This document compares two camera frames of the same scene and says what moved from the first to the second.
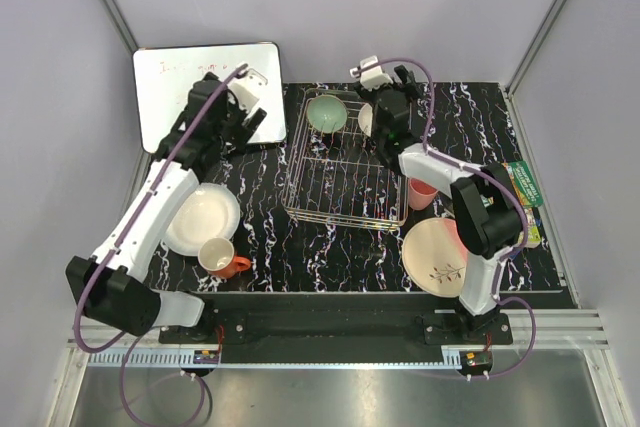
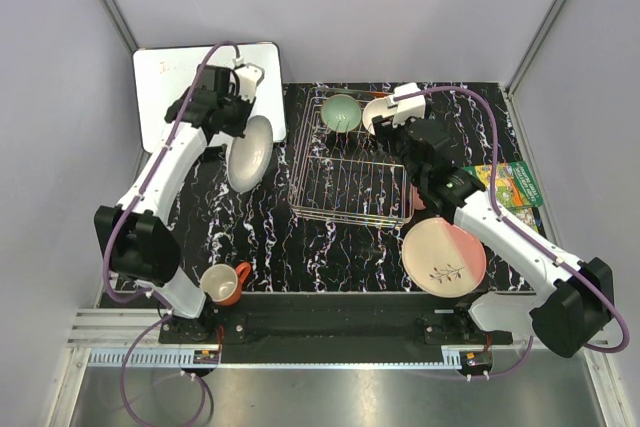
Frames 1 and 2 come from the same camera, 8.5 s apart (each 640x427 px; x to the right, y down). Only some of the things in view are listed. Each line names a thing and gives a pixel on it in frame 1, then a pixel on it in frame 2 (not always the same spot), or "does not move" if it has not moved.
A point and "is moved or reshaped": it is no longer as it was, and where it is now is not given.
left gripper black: (242, 129) does not move
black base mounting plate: (340, 327) does not move
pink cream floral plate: (435, 255) does not move
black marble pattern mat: (327, 210) does not move
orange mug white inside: (216, 257) → (222, 282)
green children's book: (522, 185) does not move
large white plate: (211, 211) → (248, 158)
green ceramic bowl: (326, 113) → (341, 113)
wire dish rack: (337, 178) does not move
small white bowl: (365, 118) is moved or reshaped
